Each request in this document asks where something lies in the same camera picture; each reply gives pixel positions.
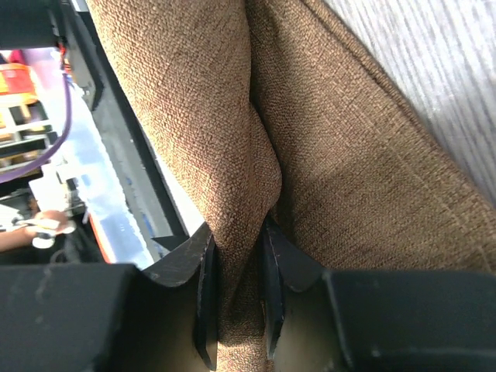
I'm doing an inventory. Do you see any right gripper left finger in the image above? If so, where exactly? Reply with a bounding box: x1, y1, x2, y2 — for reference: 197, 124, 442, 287
1, 226, 218, 371

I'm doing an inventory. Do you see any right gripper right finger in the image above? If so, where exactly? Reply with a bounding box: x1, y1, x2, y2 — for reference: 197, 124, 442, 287
258, 219, 495, 371

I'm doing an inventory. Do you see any brown cloth napkin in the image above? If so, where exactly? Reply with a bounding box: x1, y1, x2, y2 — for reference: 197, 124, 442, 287
88, 1, 495, 371

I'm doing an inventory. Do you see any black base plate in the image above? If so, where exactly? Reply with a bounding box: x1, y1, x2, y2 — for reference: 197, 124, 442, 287
60, 1, 188, 250

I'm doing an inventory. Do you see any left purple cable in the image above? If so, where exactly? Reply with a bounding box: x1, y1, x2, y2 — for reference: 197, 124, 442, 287
0, 73, 74, 184

